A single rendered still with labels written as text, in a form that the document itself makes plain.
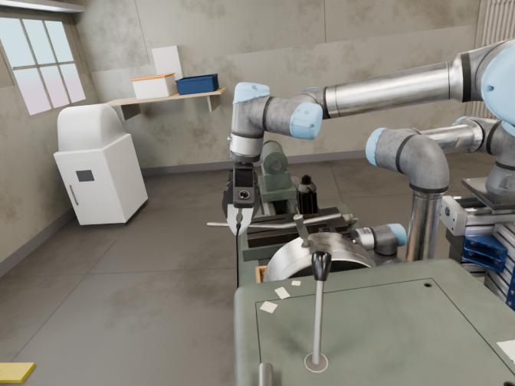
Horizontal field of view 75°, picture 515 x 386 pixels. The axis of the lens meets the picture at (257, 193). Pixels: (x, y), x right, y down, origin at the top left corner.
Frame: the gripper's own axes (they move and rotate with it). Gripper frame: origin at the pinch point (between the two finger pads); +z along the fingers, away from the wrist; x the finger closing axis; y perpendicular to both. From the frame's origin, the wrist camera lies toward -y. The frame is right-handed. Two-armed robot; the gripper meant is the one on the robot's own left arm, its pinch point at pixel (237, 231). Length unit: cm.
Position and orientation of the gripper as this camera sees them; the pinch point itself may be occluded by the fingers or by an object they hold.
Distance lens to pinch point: 85.1
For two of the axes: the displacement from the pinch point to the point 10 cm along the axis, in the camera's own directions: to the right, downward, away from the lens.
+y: -0.7, -4.0, 9.2
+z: -1.1, 9.1, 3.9
